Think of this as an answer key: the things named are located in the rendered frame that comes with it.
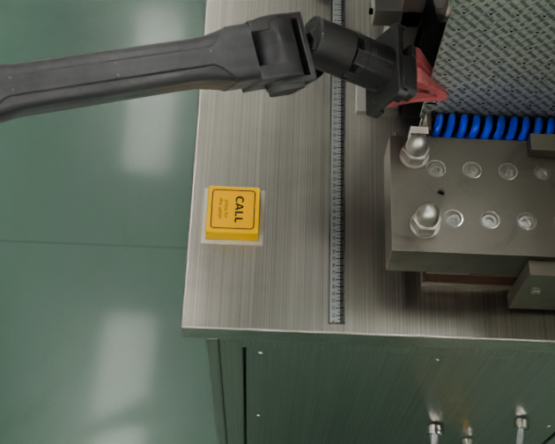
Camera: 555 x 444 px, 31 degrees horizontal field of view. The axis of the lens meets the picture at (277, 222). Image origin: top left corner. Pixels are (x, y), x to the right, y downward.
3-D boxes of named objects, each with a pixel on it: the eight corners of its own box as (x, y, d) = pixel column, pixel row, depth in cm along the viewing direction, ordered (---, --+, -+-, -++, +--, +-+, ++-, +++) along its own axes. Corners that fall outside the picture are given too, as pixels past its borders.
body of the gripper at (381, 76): (378, 122, 120) (327, 102, 116) (377, 52, 124) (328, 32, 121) (411, 97, 115) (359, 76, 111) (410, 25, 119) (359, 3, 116)
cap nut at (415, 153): (398, 143, 124) (403, 123, 120) (427, 144, 124) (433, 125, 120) (399, 168, 122) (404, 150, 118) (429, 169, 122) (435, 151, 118)
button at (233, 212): (209, 193, 135) (208, 184, 132) (260, 195, 135) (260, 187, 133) (205, 240, 132) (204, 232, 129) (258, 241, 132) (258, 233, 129)
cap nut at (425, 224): (409, 210, 120) (414, 194, 116) (439, 212, 120) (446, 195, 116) (410, 238, 118) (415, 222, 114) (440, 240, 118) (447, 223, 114)
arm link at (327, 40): (311, 51, 110) (318, 5, 112) (279, 69, 116) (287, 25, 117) (361, 71, 113) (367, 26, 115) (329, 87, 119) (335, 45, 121)
